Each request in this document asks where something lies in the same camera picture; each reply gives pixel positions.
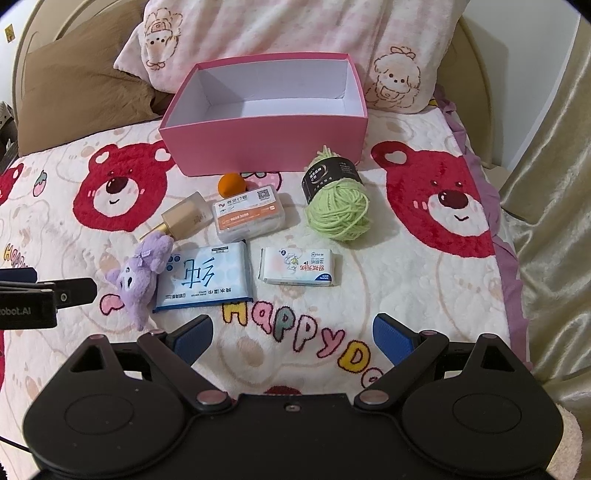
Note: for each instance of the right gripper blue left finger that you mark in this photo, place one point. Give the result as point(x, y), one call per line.
point(172, 355)

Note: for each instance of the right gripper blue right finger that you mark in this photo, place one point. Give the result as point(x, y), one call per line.
point(413, 355)

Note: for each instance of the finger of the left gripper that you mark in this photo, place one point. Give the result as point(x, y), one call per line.
point(74, 292)

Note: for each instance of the purple plush toy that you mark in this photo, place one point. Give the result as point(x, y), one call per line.
point(136, 279)

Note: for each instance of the blue wet wipes pack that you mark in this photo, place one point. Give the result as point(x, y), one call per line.
point(205, 276)

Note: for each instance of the foundation bottle gold cap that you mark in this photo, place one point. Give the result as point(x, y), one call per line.
point(185, 218)

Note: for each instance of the white tissue pack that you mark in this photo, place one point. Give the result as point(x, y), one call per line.
point(297, 267)

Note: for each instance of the clear floss pick box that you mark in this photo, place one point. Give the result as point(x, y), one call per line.
point(249, 215)

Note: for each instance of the green yarn ball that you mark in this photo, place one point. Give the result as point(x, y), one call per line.
point(337, 201)

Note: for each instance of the orange makeup sponge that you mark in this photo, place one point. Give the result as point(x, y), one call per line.
point(230, 185)

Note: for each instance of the pink cardboard box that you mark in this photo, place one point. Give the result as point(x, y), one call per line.
point(265, 113)

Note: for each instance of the bear print blanket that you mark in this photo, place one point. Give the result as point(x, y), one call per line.
point(292, 310)

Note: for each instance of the olive green curtain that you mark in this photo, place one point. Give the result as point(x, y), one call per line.
point(547, 200)

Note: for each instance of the brown pillow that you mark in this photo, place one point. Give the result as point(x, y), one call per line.
point(71, 89)

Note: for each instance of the beige headboard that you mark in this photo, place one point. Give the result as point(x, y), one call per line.
point(462, 74)

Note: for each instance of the pink cartoon pillow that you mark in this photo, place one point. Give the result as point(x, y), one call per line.
point(397, 46)

